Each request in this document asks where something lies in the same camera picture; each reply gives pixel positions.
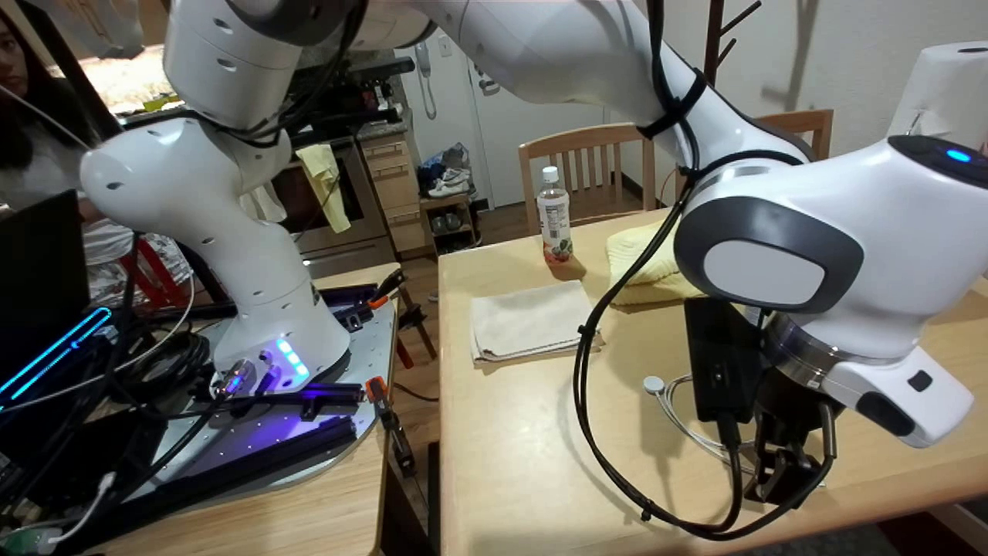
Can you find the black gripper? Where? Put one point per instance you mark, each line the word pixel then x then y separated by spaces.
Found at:
pixel 739 379

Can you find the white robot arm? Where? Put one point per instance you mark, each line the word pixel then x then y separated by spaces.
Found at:
pixel 846 250

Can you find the white folded towel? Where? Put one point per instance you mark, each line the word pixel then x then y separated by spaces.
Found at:
pixel 528 323

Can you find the yellow cloth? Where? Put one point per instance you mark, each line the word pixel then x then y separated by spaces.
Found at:
pixel 660 283

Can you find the left wooden chair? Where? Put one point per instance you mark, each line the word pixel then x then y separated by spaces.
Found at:
pixel 811 129

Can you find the wooden chair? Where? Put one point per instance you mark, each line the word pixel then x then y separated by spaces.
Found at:
pixel 606 168
pixel 811 129

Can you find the right wooden chair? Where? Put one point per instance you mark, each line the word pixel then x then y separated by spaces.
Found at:
pixel 606 168

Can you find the plastic tea bottle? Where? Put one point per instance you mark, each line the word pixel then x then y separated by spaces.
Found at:
pixel 555 218

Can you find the white electric water boiler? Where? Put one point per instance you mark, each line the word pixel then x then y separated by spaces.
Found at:
pixel 947 97

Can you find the black laptop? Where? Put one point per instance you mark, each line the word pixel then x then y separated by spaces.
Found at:
pixel 40 277

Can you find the person in background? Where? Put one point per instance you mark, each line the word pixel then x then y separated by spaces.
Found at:
pixel 40 124

